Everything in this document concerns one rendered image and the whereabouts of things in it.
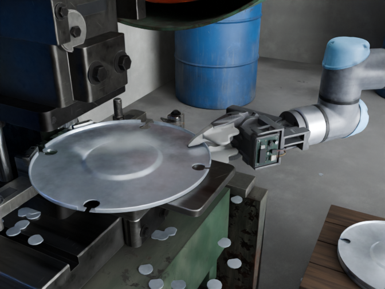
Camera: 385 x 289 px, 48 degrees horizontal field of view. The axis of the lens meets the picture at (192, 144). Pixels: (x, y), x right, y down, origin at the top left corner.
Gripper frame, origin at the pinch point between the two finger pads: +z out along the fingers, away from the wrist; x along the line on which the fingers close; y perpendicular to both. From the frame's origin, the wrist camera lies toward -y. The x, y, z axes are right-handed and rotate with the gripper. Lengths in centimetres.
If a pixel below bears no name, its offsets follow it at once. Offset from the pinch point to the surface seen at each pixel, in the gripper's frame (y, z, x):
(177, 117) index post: -9.3, -1.2, -1.2
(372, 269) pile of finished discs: 7, -45, 41
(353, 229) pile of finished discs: -7, -52, 41
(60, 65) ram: 0.7, 20.3, -17.0
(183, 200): 14.6, 8.0, 0.2
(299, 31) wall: -245, -215, 52
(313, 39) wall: -235, -223, 57
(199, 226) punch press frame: 5.5, 1.2, 13.7
